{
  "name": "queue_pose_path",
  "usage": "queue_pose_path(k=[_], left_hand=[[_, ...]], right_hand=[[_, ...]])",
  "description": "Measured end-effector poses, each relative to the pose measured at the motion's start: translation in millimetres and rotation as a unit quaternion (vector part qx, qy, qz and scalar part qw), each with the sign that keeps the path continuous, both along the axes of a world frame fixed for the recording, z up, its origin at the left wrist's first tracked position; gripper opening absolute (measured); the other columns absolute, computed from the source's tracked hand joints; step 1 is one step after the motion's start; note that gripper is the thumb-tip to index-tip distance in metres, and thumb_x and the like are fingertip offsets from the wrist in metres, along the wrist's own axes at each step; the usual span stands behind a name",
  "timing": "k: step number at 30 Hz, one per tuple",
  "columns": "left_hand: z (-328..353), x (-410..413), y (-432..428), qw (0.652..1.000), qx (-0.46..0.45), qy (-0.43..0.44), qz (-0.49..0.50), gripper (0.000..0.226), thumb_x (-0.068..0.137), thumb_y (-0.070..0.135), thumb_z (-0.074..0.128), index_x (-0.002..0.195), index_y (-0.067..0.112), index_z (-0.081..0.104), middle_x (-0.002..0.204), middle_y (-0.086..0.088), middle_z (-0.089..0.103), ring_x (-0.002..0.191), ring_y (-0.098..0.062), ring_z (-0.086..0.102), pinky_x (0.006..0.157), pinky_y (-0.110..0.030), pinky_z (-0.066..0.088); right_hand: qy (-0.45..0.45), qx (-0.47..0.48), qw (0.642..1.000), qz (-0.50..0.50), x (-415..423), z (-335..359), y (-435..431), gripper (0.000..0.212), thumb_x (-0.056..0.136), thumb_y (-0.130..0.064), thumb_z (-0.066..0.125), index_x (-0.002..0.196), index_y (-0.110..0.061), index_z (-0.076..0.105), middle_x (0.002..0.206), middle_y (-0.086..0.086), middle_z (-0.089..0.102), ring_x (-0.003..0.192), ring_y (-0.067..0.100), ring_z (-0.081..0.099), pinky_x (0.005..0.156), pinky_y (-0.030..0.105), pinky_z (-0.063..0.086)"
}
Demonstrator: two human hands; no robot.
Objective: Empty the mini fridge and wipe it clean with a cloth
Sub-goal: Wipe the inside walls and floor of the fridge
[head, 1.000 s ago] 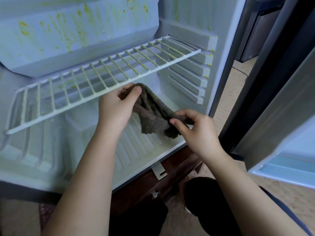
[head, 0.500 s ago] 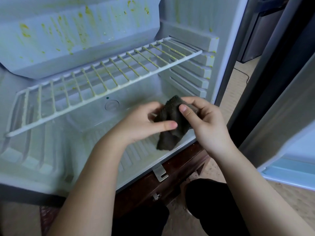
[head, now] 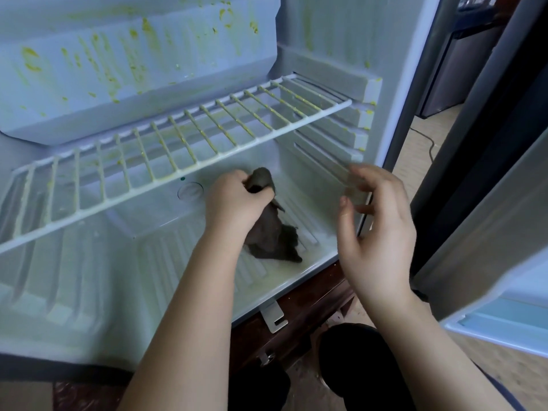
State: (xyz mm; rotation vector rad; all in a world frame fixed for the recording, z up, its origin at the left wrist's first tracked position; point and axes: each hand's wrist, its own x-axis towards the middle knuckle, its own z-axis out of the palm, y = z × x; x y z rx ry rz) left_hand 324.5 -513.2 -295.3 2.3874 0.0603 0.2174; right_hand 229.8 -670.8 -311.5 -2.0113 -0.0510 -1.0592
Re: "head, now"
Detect dark cabinet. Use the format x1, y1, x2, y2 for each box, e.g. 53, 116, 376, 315
418, 0, 515, 119

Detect person's dark trousers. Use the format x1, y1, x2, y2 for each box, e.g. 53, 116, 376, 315
227, 323, 527, 411

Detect person's right hand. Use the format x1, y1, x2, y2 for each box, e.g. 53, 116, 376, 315
336, 163, 418, 313

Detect black power cable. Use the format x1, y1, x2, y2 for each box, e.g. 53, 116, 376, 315
409, 126, 438, 161

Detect dark grey cloth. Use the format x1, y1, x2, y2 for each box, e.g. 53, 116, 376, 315
243, 167, 305, 264

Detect person's left forearm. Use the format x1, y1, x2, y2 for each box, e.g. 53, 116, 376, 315
115, 231, 249, 411

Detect person's left hand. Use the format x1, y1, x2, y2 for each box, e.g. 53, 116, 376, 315
204, 170, 276, 245

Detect fridge door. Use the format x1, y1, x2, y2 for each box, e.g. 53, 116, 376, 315
409, 0, 548, 360

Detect dark red wooden stand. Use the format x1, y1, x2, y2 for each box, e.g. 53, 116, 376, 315
53, 265, 356, 411

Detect grey mini fridge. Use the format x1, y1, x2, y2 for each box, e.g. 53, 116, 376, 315
0, 0, 464, 373

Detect person's right forearm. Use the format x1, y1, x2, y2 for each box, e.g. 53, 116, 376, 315
368, 295, 515, 411

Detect white wire shelf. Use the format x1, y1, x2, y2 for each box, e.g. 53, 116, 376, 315
0, 72, 354, 255

